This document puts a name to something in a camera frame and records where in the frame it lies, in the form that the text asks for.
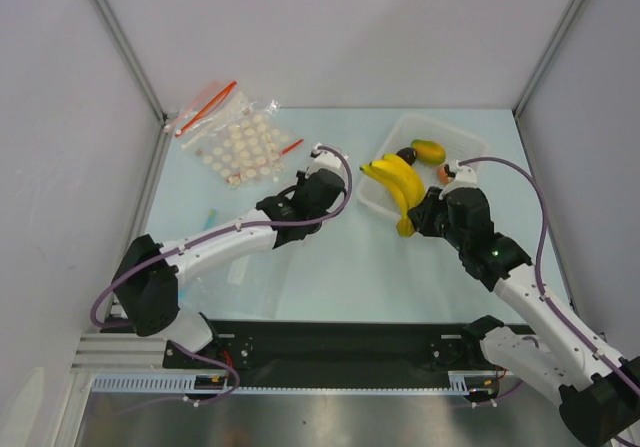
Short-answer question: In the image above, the white perforated plastic basket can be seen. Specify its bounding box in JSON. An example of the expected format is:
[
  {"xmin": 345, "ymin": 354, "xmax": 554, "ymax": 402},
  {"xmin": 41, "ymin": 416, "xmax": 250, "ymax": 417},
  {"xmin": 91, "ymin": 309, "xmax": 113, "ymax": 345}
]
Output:
[{"xmin": 356, "ymin": 112, "xmax": 489, "ymax": 224}]

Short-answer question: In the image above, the yellow banana bunch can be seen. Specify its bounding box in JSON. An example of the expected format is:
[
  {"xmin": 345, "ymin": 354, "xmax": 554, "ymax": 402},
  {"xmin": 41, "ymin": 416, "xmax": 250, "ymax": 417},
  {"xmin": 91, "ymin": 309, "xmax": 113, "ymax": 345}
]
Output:
[{"xmin": 359, "ymin": 154, "xmax": 426, "ymax": 238}]

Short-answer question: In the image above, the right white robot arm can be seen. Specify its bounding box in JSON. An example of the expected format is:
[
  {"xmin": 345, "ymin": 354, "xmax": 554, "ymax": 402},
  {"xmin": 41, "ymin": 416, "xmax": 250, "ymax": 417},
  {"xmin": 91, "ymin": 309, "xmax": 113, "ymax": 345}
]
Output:
[{"xmin": 409, "ymin": 187, "xmax": 639, "ymax": 446}]

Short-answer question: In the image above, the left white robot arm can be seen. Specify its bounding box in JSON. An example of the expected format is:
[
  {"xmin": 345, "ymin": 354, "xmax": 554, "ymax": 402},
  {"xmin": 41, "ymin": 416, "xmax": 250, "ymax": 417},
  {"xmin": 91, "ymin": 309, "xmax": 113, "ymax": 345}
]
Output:
[{"xmin": 113, "ymin": 168, "xmax": 347, "ymax": 367}]

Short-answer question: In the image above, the cream dotted zip bag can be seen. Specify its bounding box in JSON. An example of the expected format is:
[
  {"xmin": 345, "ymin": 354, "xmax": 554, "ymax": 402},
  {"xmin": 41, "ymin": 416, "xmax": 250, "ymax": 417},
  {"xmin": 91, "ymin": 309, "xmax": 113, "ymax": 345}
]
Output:
[{"xmin": 181, "ymin": 101, "xmax": 304, "ymax": 188}]

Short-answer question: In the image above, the blue zipper clear bag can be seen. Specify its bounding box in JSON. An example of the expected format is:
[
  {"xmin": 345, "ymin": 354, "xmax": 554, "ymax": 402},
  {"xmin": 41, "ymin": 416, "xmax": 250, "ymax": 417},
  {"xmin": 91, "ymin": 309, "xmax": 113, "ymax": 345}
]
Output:
[{"xmin": 170, "ymin": 209, "xmax": 281, "ymax": 319}]

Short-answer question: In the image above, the red zipper clear bag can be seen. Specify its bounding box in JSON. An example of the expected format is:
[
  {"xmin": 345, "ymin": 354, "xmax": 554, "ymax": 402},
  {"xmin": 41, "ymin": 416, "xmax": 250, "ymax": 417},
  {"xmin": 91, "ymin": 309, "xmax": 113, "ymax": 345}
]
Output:
[{"xmin": 162, "ymin": 80, "xmax": 252, "ymax": 149}]

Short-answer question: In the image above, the red orange peach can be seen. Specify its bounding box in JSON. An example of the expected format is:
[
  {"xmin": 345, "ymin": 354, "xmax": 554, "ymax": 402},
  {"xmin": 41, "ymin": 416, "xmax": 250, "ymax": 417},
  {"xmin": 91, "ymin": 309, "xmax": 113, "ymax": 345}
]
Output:
[{"xmin": 437, "ymin": 165, "xmax": 451, "ymax": 185}]

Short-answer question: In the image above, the green orange mango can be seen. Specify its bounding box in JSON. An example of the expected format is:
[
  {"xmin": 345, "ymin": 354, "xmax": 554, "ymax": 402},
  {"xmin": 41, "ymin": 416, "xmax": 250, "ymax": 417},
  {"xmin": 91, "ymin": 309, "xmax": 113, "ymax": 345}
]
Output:
[{"xmin": 411, "ymin": 139, "xmax": 447, "ymax": 166}]

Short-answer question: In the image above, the dark purple fruit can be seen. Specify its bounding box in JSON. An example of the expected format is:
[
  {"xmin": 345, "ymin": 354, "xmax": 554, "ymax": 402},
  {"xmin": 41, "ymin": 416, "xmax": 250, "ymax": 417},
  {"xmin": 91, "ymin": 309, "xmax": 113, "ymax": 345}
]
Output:
[{"xmin": 396, "ymin": 147, "xmax": 417, "ymax": 166}]

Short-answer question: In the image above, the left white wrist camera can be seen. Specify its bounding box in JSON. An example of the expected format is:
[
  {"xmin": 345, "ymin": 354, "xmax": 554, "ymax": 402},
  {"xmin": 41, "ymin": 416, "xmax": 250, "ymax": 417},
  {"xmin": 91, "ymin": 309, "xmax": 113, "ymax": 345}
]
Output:
[{"xmin": 305, "ymin": 143, "xmax": 344, "ymax": 177}]

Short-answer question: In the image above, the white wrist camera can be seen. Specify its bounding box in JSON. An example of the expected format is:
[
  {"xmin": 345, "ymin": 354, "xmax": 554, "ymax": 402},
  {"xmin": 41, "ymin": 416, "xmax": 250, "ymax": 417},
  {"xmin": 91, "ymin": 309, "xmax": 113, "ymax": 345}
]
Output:
[
  {"xmin": 439, "ymin": 161, "xmax": 477, "ymax": 200},
  {"xmin": 305, "ymin": 143, "xmax": 344, "ymax": 177}
]

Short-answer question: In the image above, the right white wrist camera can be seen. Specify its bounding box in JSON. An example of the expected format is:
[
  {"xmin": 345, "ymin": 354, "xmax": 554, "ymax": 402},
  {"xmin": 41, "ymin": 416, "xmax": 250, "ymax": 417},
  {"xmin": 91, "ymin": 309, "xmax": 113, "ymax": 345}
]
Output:
[{"xmin": 439, "ymin": 161, "xmax": 477, "ymax": 200}]

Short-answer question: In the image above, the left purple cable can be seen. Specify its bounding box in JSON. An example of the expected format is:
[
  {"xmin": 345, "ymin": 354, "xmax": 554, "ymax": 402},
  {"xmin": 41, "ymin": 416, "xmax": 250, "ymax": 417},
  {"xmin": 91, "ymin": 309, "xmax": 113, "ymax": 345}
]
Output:
[{"xmin": 89, "ymin": 144, "xmax": 354, "ymax": 329}]

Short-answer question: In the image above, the purple cable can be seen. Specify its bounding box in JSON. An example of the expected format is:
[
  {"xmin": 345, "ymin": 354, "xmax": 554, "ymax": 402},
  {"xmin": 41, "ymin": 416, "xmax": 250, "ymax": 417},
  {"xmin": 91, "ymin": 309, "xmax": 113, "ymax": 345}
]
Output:
[
  {"xmin": 454, "ymin": 156, "xmax": 640, "ymax": 446},
  {"xmin": 89, "ymin": 144, "xmax": 354, "ymax": 329}
]

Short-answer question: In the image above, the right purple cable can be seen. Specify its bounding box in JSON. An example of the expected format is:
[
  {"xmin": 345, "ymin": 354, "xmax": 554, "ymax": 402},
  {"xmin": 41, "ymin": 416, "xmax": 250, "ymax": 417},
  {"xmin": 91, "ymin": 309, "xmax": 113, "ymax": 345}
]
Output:
[{"xmin": 454, "ymin": 156, "xmax": 640, "ymax": 446}]

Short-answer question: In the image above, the white slotted cable duct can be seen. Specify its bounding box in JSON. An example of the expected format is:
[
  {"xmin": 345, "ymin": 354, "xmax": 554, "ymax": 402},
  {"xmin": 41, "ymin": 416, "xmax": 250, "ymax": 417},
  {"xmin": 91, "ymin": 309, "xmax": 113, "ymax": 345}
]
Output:
[{"xmin": 91, "ymin": 371, "xmax": 497, "ymax": 396}]

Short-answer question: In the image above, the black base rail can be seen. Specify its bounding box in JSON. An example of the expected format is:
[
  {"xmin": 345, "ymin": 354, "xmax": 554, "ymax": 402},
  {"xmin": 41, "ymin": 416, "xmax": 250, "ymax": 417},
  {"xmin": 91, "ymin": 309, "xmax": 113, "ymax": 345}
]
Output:
[{"xmin": 162, "ymin": 319, "xmax": 531, "ymax": 389}]

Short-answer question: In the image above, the right aluminium frame post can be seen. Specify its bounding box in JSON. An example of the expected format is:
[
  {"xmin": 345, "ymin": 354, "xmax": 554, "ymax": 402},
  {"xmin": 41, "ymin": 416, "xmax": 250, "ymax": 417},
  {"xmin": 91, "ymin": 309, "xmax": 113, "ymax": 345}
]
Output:
[{"xmin": 512, "ymin": 0, "xmax": 590, "ymax": 121}]

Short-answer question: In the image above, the aluminium frame post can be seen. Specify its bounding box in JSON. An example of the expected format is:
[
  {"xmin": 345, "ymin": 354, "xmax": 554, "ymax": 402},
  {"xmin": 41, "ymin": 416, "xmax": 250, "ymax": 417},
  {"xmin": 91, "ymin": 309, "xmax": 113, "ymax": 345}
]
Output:
[
  {"xmin": 89, "ymin": 0, "xmax": 166, "ymax": 125},
  {"xmin": 512, "ymin": 0, "xmax": 590, "ymax": 121}
]

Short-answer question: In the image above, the left aluminium frame post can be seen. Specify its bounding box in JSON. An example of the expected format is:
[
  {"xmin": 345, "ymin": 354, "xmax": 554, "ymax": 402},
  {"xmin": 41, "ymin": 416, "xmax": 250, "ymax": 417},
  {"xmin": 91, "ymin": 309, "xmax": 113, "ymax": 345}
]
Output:
[{"xmin": 89, "ymin": 0, "xmax": 166, "ymax": 125}]

